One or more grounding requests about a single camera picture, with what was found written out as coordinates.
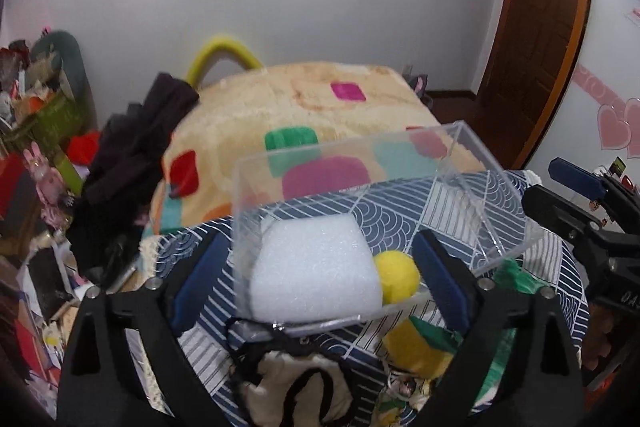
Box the yellow felt ball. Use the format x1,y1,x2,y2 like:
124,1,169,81
373,251,421,305

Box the green cardboard clutter box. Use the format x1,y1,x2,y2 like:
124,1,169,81
1,94,87,155

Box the pink heart wall stickers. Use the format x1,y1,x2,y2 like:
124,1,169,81
572,64,640,158

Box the blue white patterned cloth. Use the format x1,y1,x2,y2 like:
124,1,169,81
139,168,591,427

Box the yellow fuzzy arch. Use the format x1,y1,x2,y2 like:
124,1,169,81
184,35,264,89

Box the pink rabbit plush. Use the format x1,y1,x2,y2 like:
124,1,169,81
23,142,75,230

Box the green knitted glove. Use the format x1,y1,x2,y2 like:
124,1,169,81
476,259,544,401

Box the clear plastic storage box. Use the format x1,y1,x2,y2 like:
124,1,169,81
232,121,542,339

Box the floral printed fabric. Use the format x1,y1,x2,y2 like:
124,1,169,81
371,371,431,427

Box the white foam block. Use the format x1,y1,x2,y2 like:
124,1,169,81
248,213,383,323

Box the brown wooden door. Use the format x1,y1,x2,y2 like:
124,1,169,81
472,0,590,169

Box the dark clothes pile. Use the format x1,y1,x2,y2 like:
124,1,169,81
66,72,198,287

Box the yellow green scrub sponge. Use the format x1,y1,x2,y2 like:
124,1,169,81
383,315,462,381

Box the red box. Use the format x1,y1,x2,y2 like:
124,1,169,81
65,131,101,167

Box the white cloth with black straps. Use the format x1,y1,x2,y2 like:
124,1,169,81
224,317,358,426

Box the beige patterned fleece blanket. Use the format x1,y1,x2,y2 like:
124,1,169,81
148,63,484,235

